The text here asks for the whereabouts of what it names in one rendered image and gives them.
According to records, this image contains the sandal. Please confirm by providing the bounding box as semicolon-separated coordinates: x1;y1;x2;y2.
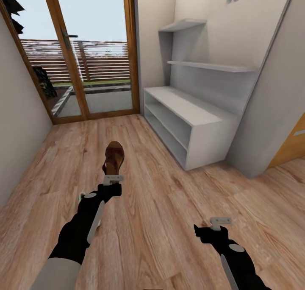
102;141;125;184

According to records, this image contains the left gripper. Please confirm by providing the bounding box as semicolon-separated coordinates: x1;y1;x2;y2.
98;183;122;201

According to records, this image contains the gym shoe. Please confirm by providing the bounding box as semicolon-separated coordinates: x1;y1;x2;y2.
78;192;85;202

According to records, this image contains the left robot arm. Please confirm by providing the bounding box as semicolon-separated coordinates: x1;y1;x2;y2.
29;175;125;290

